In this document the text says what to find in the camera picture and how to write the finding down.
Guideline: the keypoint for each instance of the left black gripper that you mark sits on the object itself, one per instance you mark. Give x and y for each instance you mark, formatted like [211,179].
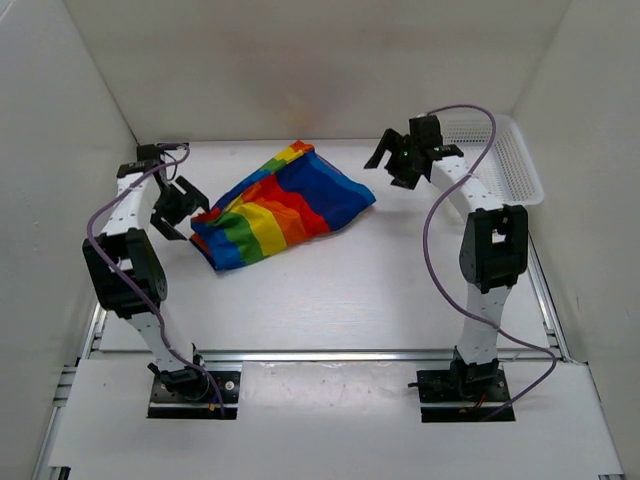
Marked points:
[189,204]

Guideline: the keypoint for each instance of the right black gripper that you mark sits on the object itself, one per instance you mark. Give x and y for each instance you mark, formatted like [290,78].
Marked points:
[390,141]

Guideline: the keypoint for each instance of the rainbow striped shorts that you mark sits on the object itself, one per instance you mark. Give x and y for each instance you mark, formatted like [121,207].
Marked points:
[294,197]

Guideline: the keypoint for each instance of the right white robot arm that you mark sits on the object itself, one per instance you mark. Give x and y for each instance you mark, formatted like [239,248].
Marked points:
[494,247]

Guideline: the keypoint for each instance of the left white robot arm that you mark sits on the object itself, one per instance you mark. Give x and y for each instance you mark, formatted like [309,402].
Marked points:
[125,270]

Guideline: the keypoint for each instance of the white plastic basket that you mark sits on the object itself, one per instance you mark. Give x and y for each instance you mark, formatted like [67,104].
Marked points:
[506,171]

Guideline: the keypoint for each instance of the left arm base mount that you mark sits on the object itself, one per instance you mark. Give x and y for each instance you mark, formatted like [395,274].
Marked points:
[188,394]

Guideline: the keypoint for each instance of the aluminium front rail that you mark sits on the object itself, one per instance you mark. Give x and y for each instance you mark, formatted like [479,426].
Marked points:
[269,356]

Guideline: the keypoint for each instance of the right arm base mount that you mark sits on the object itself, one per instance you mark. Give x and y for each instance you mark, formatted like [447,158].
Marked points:
[447,396]

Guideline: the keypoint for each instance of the aluminium left side rail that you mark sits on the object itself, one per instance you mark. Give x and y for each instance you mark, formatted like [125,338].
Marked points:
[90,341]

